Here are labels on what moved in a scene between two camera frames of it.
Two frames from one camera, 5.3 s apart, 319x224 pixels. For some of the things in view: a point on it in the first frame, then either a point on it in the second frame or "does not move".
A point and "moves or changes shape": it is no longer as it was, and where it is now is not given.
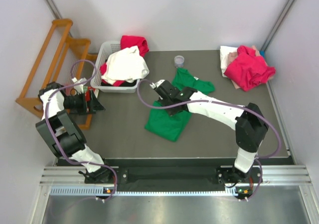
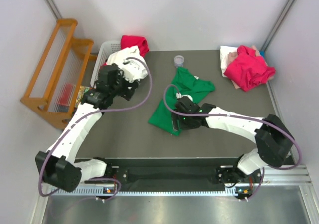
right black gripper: [172, 112] → [183, 126]
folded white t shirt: [224, 53] does not move
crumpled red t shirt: [248, 70] does not move
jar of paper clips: [179, 61] does not move
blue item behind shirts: [262, 53] does not move
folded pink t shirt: [233, 56] does not move
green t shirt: [161, 123] moves or changes shape
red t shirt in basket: [127, 42] does not move
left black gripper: [88, 102] → [128, 89]
